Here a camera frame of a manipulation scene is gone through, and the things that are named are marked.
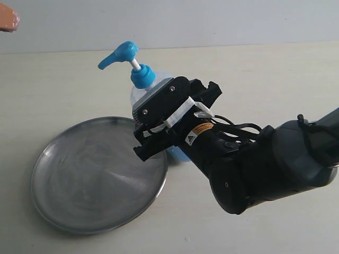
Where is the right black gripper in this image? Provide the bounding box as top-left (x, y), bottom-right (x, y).
top-left (133, 79), bottom-right (275, 214)

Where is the blue soap pump bottle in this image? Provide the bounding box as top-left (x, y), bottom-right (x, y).
top-left (97, 40), bottom-right (191, 162)

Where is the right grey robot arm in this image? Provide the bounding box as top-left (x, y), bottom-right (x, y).
top-left (132, 77), bottom-right (338, 214)

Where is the round steel plate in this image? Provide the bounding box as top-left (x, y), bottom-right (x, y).
top-left (31, 116), bottom-right (168, 234)

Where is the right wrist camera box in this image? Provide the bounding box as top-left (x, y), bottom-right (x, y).
top-left (132, 76), bottom-right (191, 126)

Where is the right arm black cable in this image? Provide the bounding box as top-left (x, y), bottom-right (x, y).
top-left (209, 113), bottom-right (263, 145)

